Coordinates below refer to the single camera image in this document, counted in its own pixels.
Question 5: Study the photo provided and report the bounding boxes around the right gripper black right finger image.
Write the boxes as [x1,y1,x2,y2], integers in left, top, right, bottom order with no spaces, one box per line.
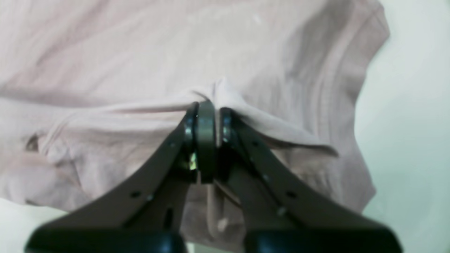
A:
[219,108,403,253]

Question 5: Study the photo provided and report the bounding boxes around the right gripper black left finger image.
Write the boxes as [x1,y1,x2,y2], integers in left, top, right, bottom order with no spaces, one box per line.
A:
[25,101,215,253]

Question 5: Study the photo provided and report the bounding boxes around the mauve pink T-shirt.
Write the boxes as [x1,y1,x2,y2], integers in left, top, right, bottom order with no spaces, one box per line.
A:
[1,0,389,253]

